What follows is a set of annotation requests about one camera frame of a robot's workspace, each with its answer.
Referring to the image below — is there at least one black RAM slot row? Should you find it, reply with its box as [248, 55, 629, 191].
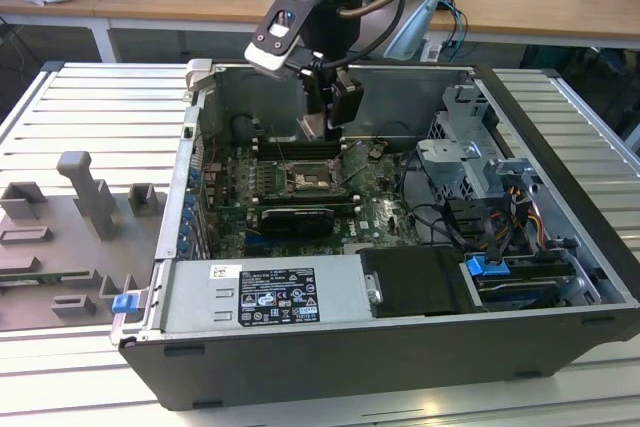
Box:
[254, 138, 349, 159]
[253, 193, 361, 213]

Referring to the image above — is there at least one hard disk in blue carrier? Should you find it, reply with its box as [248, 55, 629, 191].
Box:
[462, 254, 576, 313]

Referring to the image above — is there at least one black graphics card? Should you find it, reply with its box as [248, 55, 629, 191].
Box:
[259, 206, 335, 239]

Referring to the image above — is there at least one blue plastic latch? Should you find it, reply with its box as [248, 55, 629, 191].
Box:
[112, 294, 137, 316]

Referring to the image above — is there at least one grey parts rack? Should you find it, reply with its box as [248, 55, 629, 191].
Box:
[0, 150, 169, 333]

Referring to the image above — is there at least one pale blue teach pendant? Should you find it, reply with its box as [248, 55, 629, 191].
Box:
[383, 0, 442, 62]

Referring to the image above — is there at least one yellow red wire bundle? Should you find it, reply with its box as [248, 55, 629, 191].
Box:
[502, 185, 546, 251]

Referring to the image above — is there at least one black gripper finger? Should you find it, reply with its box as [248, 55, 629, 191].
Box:
[305, 69, 330, 118]
[323, 77, 365, 144]

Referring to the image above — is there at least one grey metal disk bay cage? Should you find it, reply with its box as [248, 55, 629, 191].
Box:
[414, 84, 502, 204]

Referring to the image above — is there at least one silver power supply unit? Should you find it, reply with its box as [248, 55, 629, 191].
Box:
[162, 255, 376, 333]

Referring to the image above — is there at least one pale grey case latch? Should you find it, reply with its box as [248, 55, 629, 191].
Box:
[184, 57, 217, 94]

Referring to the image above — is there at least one black disk wire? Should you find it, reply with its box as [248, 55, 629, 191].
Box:
[447, 199, 504, 268]

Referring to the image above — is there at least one metal socket cover frame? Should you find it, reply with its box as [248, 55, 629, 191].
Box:
[327, 141, 379, 187]

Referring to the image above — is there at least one black CPU socket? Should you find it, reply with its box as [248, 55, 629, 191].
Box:
[280, 159, 350, 199]

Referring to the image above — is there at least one blue hanging cable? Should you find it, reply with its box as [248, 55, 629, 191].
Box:
[434, 0, 470, 64]

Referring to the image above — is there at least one black open PC case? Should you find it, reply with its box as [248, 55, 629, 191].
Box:
[110, 57, 640, 411]

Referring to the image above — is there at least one green motherboard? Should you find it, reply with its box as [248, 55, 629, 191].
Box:
[199, 139, 431, 258]

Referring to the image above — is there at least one black round board component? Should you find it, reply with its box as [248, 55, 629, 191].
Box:
[231, 114, 257, 142]

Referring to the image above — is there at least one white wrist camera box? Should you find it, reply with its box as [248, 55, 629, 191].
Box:
[243, 0, 312, 80]

